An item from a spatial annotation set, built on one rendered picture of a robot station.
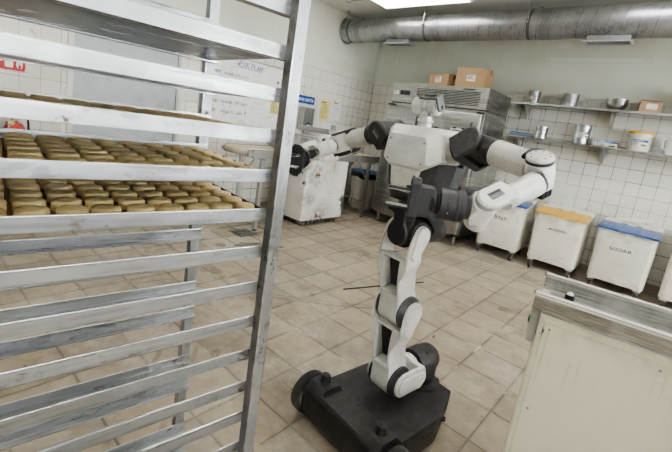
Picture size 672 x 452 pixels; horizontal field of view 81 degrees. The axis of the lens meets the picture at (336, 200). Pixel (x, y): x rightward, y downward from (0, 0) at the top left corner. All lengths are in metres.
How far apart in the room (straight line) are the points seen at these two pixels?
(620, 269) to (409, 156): 3.97
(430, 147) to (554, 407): 1.00
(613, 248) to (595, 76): 2.11
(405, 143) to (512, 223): 3.95
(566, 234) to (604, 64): 2.12
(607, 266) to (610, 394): 3.65
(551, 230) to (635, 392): 3.74
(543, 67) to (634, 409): 4.95
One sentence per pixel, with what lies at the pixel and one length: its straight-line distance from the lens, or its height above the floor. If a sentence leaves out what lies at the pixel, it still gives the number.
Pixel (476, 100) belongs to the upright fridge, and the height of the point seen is 1.89.
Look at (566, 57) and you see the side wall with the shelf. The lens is 6.07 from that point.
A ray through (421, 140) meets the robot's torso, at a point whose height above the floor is 1.35.
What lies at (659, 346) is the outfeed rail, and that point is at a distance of 1.62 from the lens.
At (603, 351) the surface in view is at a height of 0.78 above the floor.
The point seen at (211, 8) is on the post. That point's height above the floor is 1.63.
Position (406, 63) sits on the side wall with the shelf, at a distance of 6.97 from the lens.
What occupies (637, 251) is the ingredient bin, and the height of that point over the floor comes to 0.54.
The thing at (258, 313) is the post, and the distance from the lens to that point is 1.00.
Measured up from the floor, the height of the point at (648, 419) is 0.63.
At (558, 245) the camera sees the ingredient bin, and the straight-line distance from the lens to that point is 5.29.
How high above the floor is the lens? 1.37
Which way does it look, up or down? 11 degrees down
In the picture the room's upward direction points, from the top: 9 degrees clockwise
